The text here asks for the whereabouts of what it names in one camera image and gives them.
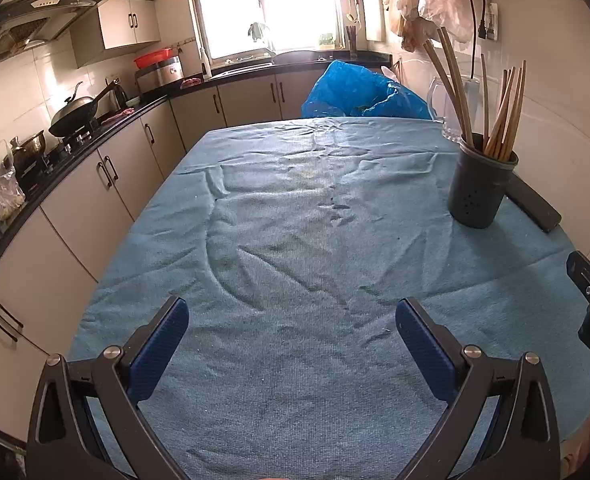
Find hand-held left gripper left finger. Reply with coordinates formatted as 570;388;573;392
27;296;190;480

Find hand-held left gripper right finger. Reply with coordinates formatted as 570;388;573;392
395;297;562;480

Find dark grey chopstick holder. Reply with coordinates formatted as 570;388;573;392
447;132;520;229

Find bundle of wooden chopsticks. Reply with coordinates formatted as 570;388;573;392
422;26;527;161

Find black rectangular case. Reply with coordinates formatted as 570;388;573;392
505;172;563;233

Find beige base cabinets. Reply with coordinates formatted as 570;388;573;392
0;67;396;411

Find blue tablecloth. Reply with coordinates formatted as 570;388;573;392
67;116;590;480

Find black gas stove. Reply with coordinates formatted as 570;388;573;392
12;125;106;182

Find clear glass mug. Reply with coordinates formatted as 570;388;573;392
427;75;480;143

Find clear plastic food bag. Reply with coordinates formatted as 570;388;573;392
0;140;26;221

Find steel cooking pot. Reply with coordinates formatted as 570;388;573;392
4;130;46;172

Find black wok with lid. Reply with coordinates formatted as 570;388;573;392
49;81;118;138

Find steel kettle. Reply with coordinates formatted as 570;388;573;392
110;77;128;111

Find silver steel appliance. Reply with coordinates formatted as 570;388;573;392
135;57;184;93

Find blue plastic bag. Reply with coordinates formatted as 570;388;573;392
301;59;438;121

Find red plastic basin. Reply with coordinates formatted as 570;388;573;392
134;47;174;70

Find black kitchen countertop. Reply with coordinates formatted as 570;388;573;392
0;52;393;281

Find hanging plastic bags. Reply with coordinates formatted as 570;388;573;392
387;0;490;53

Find faucet with green cloth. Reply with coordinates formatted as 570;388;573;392
249;22;278;56

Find white cutting board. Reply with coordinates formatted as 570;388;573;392
364;0;387;43

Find beige upper cabinets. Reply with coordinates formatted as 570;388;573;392
5;0;163;68

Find steel range hood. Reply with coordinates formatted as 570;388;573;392
0;0;108;76

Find kitchen window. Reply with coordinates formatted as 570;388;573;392
187;0;346;61

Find black power cable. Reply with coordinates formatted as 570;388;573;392
466;0;490;81

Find white wall power strip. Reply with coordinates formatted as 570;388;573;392
477;2;500;43

